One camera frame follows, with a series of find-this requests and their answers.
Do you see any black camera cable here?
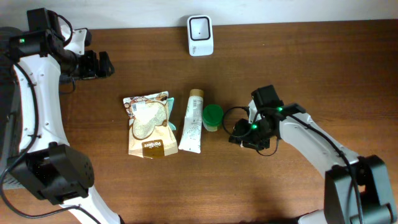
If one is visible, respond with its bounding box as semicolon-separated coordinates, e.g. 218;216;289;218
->
221;106;280;157

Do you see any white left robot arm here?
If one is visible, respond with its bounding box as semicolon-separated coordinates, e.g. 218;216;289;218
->
1;8;122;223

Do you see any white cosmetic tube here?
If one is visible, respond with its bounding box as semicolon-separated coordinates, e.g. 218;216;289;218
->
178;89;204;154

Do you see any beige snack bag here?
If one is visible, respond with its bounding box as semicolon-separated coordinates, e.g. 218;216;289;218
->
123;91;178;159

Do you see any green lid jar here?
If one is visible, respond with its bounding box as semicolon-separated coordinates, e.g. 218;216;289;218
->
202;105;224;132

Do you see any white barcode scanner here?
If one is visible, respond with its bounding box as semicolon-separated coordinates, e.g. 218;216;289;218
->
187;15;214;57

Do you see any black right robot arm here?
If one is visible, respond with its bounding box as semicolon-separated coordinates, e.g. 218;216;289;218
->
228;85;397;224

